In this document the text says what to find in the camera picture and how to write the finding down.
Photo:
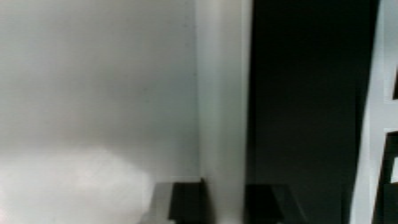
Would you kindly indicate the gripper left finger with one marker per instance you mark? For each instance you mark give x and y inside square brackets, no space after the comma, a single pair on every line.
[181,203]

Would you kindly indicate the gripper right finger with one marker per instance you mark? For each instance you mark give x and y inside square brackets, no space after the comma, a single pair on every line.
[272,207]

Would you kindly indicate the white square tabletop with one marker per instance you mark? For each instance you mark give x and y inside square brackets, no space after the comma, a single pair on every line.
[122,108]

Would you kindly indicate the white right obstacle bar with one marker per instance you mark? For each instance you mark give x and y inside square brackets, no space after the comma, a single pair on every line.
[380,112]

